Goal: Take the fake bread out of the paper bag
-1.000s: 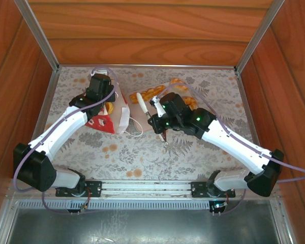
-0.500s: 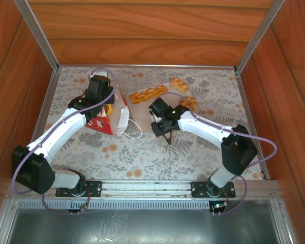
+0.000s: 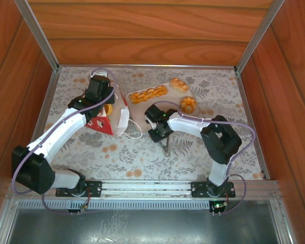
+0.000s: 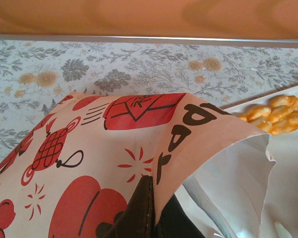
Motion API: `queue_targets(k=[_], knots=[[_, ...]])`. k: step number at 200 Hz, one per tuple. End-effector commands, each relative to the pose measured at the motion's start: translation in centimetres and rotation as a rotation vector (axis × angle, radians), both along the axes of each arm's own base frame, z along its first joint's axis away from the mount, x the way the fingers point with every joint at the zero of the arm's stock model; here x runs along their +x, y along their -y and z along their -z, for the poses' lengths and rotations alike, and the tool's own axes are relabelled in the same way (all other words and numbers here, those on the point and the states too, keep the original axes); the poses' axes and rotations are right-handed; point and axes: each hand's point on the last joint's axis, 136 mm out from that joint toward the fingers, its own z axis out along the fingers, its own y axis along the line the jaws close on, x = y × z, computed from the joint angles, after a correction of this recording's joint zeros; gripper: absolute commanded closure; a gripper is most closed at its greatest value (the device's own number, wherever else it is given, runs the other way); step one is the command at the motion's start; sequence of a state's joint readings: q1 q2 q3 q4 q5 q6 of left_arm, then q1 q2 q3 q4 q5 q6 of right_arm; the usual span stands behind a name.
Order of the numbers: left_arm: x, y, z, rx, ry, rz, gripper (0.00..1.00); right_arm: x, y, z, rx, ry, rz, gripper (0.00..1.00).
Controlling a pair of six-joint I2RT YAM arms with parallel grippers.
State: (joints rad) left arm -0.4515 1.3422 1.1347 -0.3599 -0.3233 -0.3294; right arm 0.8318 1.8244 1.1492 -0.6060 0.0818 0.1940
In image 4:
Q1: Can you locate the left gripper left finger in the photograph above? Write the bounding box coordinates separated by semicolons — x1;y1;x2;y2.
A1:
99;175;156;238

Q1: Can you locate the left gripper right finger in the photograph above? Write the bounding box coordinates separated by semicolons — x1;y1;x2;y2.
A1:
155;194;205;238

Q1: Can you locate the red white paper bag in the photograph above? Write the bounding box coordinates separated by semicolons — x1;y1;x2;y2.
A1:
0;91;277;238

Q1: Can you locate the twisted orange fake bread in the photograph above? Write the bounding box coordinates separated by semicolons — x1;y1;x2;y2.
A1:
237;95;298;136

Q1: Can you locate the pale pink plastic tray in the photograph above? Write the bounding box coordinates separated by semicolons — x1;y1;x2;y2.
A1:
222;83;298;238

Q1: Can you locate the floral tablecloth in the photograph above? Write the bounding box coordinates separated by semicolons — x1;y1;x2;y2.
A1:
0;37;298;169

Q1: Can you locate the aluminium table edge bar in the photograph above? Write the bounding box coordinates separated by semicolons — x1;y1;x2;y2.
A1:
0;33;298;50

